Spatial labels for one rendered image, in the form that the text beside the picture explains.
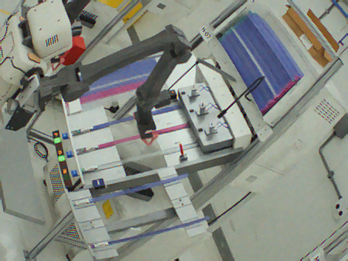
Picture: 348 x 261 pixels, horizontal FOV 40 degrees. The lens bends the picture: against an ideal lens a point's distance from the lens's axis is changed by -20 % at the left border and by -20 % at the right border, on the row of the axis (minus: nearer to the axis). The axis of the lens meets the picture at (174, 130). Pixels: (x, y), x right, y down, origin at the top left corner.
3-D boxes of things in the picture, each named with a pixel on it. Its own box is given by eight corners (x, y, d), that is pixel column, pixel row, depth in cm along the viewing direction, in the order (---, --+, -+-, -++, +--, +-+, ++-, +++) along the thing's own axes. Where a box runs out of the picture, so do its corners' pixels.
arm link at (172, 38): (179, 15, 174) (192, 39, 171) (182, 32, 187) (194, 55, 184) (53, 71, 173) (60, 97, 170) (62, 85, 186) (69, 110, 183)
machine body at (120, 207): (64, 263, 284) (124, 216, 258) (38, 173, 326) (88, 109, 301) (143, 279, 328) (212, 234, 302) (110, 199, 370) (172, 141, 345)
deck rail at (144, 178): (86, 196, 237) (84, 189, 233) (85, 193, 239) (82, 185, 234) (242, 158, 252) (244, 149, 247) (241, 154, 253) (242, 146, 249)
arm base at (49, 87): (33, 71, 168) (40, 96, 162) (53, 64, 171) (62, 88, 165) (33, 87, 175) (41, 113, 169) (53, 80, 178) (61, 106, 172)
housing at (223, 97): (232, 158, 253) (235, 138, 242) (195, 81, 283) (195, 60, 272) (248, 154, 255) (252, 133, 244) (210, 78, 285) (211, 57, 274)
